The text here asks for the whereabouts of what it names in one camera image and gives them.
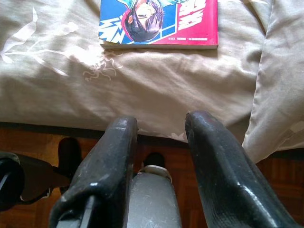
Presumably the blue and pink comic book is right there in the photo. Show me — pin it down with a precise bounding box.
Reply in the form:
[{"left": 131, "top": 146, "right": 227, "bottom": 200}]
[{"left": 98, "top": 0, "right": 219, "bottom": 50}]

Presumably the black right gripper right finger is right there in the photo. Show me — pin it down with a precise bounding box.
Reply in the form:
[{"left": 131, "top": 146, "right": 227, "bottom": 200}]
[{"left": 184, "top": 110, "right": 302, "bottom": 228}]

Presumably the robot right leg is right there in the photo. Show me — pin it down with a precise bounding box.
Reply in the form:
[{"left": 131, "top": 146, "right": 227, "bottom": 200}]
[{"left": 128, "top": 152, "right": 182, "bottom": 228}]

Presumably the beige floral bed sheet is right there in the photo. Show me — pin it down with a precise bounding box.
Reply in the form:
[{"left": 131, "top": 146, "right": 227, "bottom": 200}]
[{"left": 0, "top": 0, "right": 274, "bottom": 144}]

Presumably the beige floral pillow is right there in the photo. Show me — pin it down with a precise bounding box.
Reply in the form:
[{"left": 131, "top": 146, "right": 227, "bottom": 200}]
[{"left": 242, "top": 0, "right": 304, "bottom": 164}]

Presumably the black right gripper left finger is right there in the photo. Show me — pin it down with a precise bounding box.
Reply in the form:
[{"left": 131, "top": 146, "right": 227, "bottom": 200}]
[{"left": 48, "top": 115, "right": 138, "bottom": 228}]

